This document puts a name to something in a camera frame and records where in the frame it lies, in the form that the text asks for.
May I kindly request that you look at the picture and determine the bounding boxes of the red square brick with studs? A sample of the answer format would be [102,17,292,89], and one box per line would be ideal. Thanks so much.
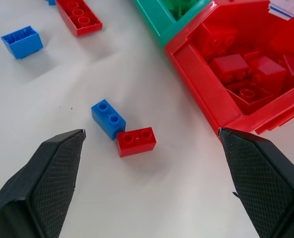
[210,53,250,84]

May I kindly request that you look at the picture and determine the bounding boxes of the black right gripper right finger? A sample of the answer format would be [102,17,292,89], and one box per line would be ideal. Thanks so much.
[218,127,294,238]

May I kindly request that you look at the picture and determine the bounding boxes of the blue brick lying upside down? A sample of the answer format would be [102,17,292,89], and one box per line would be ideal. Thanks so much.
[0,25,44,60]

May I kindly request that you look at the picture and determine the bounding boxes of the green plastic bin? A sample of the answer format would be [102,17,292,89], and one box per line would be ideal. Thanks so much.
[132,0,213,49]

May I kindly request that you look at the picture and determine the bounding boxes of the red cube brick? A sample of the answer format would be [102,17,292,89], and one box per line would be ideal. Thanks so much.
[252,56,288,94]

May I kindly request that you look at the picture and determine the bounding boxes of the red brick hollow side up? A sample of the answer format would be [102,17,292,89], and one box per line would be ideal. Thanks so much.
[225,79,274,115]

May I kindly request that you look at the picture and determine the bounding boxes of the long red brick upside down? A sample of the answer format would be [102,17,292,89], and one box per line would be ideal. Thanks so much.
[55,0,103,38]

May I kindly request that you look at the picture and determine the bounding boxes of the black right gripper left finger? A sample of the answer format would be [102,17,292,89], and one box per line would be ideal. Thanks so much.
[0,128,87,238]

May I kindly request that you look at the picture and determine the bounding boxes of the white label with blue stripe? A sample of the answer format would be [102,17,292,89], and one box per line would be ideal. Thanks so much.
[268,0,294,21]

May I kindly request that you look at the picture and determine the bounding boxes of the large red brick in bin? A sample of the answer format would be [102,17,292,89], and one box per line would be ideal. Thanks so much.
[195,23,238,61]

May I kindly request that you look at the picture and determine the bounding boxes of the green bricks in bin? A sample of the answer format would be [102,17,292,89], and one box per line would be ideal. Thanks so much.
[164,0,199,21]

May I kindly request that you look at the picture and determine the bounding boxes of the red plastic bin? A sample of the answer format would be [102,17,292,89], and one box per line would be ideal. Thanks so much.
[164,0,294,136]

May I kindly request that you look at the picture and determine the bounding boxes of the small blue two-stud brick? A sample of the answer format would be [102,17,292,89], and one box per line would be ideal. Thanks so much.
[91,99,126,141]

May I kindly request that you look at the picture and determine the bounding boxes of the small red two-stud brick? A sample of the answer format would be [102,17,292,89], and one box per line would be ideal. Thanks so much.
[116,126,157,158]

